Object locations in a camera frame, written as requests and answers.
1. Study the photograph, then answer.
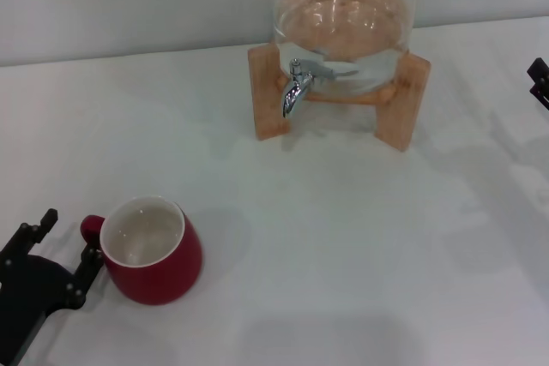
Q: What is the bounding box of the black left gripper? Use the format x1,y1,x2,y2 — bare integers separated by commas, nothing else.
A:
0,208,105,321

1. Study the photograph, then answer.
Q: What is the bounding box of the red ceramic cup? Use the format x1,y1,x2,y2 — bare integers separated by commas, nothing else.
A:
80,195,205,306

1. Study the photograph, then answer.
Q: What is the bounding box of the chrome faucet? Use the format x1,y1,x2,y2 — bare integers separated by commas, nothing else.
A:
281,57,335,119

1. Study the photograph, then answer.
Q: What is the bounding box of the glass water dispenser jar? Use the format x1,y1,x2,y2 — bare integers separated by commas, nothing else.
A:
270,0,416,97

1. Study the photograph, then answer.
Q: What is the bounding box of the wooden dispenser stand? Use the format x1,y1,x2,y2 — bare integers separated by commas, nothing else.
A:
247,42,431,153

